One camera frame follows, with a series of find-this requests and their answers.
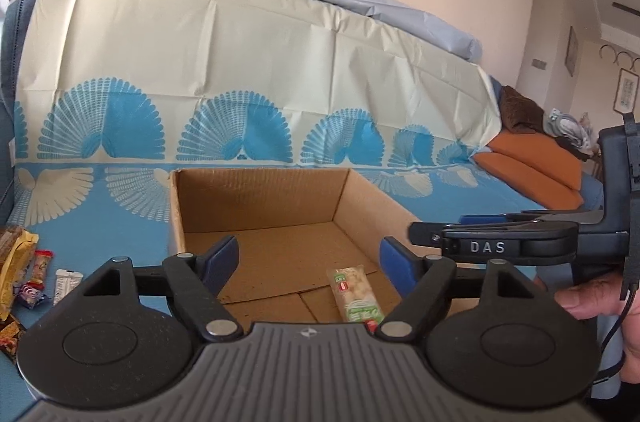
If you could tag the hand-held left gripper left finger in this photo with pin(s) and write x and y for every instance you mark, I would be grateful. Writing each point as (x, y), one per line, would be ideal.
(222, 262)

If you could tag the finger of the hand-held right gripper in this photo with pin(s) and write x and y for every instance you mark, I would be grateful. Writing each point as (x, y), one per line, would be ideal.
(482, 219)
(540, 246)

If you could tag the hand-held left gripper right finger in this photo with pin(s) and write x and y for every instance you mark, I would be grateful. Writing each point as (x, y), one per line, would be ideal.
(397, 264)

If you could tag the brown cardboard box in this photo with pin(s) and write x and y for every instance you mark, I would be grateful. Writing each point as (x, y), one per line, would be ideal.
(260, 202)

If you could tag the golden yellow snack packet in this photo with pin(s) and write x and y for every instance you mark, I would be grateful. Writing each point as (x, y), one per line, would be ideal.
(15, 272)

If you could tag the person's right hand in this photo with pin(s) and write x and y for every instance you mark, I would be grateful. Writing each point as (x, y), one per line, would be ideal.
(590, 299)

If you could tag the green white snack bar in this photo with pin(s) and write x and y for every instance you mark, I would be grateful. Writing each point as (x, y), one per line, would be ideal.
(352, 294)

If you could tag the orange cushion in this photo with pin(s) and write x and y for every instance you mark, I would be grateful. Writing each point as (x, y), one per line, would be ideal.
(540, 152)
(525, 184)

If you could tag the grey white bundle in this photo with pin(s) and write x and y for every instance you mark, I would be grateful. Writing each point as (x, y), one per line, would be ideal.
(567, 130)

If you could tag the brown blanket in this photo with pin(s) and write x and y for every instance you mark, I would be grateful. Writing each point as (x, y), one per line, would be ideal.
(520, 110)

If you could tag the small dark framed picture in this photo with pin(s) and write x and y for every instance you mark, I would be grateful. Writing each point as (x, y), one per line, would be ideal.
(572, 51)

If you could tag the small white snack packet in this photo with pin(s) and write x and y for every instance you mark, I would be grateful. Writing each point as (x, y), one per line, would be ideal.
(65, 284)

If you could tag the small red snack packet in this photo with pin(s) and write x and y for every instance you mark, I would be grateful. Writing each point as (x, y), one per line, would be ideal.
(41, 267)

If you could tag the purple white snack packet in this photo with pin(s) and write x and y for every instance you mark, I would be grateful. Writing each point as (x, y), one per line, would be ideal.
(31, 294)

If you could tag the grey sheet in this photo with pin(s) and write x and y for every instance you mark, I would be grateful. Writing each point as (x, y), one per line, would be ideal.
(400, 17)

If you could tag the dark brown snack packet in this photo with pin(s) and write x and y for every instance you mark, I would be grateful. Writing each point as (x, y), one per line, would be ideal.
(9, 337)

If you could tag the blue sofa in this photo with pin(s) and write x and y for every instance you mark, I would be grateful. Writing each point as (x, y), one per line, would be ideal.
(7, 102)

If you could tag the white framed wall picture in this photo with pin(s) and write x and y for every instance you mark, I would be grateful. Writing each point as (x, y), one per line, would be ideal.
(627, 91)

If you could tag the wall light switch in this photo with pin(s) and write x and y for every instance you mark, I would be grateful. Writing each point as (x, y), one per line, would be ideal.
(539, 63)

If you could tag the dark wall rail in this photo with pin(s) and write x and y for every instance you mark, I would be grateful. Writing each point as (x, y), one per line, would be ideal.
(627, 7)

